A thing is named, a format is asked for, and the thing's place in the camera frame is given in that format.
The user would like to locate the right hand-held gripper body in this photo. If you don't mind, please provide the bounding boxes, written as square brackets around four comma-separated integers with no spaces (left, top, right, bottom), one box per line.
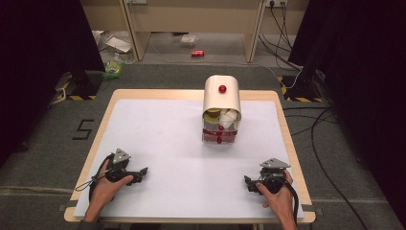
[259,157,292,195]

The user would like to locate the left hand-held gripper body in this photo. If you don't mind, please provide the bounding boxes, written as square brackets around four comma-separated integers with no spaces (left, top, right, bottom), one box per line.
[104,148,139,184]

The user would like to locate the white storage box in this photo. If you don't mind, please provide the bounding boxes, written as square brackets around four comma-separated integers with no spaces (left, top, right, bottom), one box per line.
[201,74,242,147]

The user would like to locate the person's right hand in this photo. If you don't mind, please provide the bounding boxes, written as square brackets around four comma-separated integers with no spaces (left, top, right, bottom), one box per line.
[256,170,295,214]

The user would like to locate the person's left hand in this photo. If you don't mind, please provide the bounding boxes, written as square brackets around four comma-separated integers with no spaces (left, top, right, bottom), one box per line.
[90,159,135,208]

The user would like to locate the white table mat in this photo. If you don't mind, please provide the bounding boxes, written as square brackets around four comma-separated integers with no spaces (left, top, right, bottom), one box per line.
[73,98,305,220]

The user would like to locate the light wooden table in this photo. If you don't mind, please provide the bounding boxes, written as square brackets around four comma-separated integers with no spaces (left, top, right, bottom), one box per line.
[63,88,317,225]

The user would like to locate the stand base with hazard tape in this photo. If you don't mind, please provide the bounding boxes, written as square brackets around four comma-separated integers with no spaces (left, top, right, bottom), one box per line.
[52,70,104,102]
[277,74,326,104]

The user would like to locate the green snack packet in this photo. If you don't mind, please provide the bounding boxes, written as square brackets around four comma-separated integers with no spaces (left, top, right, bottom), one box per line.
[102,60,125,81]

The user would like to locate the crumpled clear plastic bags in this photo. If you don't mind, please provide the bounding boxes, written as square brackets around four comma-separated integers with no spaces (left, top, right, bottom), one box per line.
[91,30,137,64]

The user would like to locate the black curtain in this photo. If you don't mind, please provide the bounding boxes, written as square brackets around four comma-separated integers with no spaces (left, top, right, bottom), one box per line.
[0,0,106,167]
[287,0,406,221]

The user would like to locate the clear plastic packet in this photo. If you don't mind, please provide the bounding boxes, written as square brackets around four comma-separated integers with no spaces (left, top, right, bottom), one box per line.
[180,34,198,48]

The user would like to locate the beige desk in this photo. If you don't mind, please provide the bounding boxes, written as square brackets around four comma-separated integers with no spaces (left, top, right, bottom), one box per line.
[79,0,310,64]

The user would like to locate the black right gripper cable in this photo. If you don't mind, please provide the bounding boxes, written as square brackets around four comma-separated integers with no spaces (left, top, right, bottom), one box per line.
[284,178,301,219]

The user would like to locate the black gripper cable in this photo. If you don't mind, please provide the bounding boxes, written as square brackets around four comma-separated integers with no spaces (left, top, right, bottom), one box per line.
[74,152,115,203]
[284,178,301,219]

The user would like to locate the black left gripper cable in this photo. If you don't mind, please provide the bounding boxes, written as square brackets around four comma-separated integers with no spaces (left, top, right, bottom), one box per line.
[74,152,115,203]

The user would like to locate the black floor cable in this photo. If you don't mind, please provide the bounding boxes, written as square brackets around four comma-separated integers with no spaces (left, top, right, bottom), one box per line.
[282,106,372,230]

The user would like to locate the black plugged cables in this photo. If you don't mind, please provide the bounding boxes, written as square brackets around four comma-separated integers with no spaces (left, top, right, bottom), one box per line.
[258,3,303,72]

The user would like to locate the white wall socket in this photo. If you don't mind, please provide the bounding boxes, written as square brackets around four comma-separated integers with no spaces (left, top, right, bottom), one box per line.
[265,0,288,9]

